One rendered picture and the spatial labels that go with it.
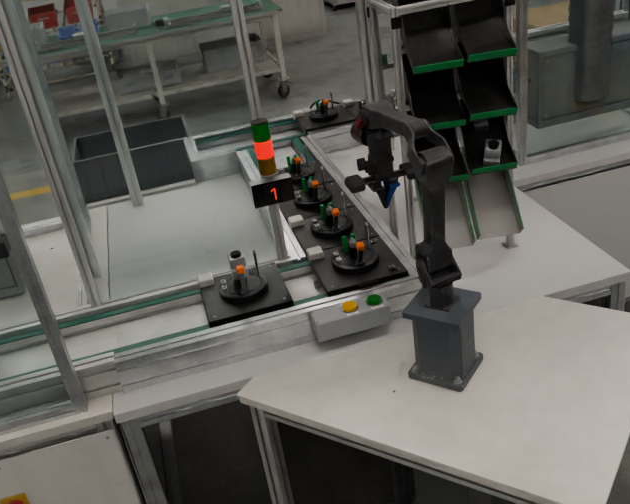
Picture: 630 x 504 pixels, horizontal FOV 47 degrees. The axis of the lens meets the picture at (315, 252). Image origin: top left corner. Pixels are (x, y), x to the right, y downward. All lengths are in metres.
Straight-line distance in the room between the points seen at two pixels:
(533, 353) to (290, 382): 0.62
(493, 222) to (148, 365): 1.06
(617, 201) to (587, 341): 1.25
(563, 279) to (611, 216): 0.98
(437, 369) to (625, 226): 1.60
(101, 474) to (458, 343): 1.02
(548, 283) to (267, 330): 0.83
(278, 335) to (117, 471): 0.57
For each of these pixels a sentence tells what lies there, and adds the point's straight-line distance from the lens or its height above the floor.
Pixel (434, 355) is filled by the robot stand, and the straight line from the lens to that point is 1.80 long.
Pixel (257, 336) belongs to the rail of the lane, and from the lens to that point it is 1.99.
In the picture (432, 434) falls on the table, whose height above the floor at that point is 0.86.
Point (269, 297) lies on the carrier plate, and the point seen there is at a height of 0.97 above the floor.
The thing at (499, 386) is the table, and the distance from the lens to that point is 1.84.
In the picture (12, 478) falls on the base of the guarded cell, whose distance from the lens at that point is 2.14.
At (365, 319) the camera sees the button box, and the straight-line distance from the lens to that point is 1.96.
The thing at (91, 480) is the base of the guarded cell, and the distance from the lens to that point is 2.15.
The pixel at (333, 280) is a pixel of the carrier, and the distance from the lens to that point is 2.08.
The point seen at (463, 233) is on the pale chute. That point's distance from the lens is 2.16.
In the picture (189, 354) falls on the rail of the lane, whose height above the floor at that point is 0.93.
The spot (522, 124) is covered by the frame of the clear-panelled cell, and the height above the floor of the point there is 1.03.
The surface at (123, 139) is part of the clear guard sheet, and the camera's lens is 2.06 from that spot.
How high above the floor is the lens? 2.05
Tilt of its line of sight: 29 degrees down
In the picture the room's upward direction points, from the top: 9 degrees counter-clockwise
